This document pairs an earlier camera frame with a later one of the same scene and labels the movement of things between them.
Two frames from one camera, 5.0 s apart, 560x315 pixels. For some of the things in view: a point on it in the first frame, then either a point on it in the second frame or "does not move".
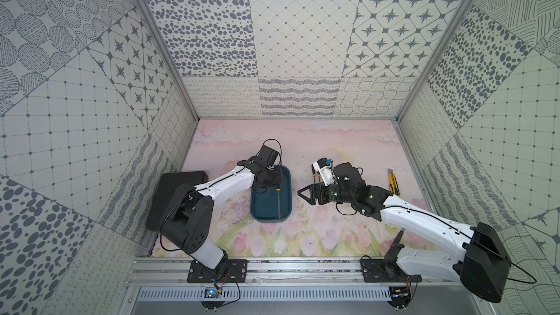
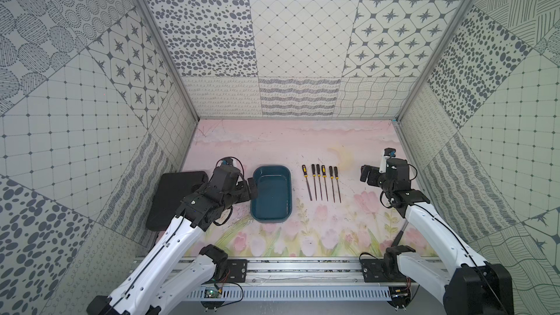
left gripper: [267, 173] → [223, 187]
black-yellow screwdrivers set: [278, 189] → [305, 175]
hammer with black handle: [396, 247] does not move
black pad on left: [168, 186] does not move
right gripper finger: [323, 197] → [371, 174]
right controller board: [400, 296] does not move
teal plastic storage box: [273, 203] does not move
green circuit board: [211, 292] does not move
